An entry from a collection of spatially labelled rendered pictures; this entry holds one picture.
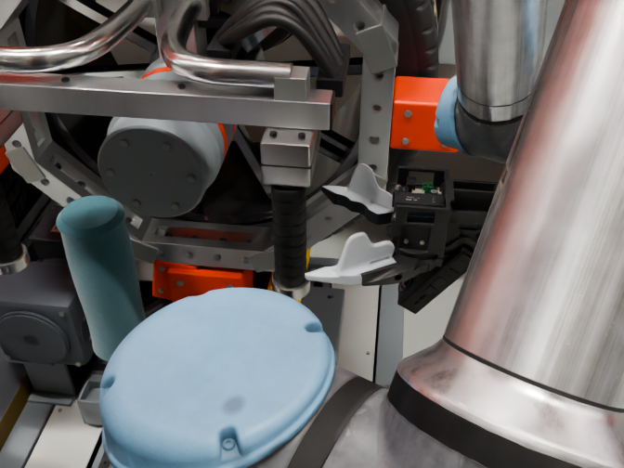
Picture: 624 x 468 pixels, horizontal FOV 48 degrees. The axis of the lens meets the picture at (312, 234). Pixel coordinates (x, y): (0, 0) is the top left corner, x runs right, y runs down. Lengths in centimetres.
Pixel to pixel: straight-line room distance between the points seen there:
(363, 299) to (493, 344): 146
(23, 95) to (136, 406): 49
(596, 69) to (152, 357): 24
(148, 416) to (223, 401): 3
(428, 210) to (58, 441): 108
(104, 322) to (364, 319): 81
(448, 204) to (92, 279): 52
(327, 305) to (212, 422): 122
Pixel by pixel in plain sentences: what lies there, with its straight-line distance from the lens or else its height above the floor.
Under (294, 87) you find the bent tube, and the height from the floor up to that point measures 99.
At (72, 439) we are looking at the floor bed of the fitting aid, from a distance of 156.
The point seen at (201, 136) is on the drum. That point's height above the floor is 88.
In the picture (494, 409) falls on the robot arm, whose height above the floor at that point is 108.
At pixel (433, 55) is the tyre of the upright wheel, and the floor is 91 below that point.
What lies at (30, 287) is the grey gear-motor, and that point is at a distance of 140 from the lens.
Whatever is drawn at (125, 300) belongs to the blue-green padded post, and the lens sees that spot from 103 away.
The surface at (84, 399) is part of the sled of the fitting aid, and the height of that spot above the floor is 17.
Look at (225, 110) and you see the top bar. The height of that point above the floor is 97.
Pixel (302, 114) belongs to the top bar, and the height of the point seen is 97.
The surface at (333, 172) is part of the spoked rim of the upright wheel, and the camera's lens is 106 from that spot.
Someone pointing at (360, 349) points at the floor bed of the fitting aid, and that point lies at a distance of 164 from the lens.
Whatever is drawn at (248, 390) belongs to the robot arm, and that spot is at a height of 105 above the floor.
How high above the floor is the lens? 130
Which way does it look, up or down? 39 degrees down
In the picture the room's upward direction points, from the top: straight up
